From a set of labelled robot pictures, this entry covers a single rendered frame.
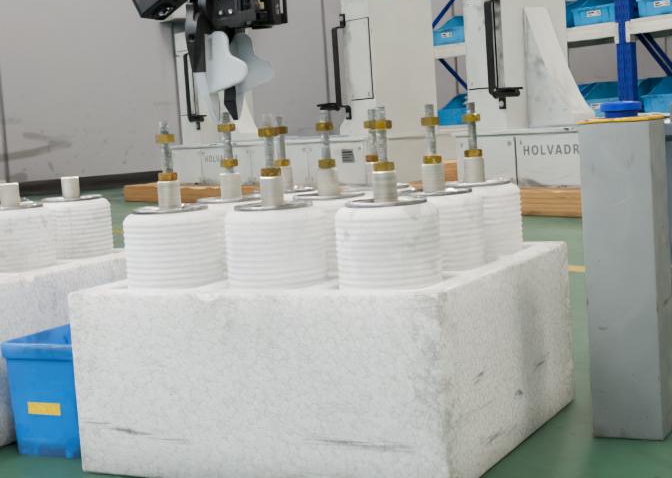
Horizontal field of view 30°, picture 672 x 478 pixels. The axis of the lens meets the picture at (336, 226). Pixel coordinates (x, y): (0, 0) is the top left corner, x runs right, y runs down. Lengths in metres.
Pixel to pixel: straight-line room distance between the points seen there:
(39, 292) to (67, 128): 6.55
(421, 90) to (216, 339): 3.75
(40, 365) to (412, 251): 0.44
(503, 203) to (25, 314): 0.54
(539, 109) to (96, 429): 3.09
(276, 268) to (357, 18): 3.68
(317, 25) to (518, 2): 4.81
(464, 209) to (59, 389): 0.46
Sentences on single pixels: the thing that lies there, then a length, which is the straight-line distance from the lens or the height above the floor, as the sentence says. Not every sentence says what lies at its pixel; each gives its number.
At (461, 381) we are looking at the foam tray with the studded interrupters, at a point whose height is 0.10.
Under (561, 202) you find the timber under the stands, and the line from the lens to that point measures 3.79.
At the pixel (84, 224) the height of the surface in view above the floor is 0.22.
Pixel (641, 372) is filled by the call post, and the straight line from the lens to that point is 1.25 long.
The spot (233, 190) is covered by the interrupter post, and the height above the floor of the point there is 0.26.
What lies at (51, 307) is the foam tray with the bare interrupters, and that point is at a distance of 1.47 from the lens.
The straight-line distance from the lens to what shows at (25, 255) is 1.50.
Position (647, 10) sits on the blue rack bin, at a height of 0.83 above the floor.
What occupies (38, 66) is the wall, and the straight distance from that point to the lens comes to 7.94.
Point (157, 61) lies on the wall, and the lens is 8.27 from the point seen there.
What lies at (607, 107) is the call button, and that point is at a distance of 1.24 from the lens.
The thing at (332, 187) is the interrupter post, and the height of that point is 0.26.
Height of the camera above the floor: 0.33
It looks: 5 degrees down
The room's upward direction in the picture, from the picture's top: 4 degrees counter-clockwise
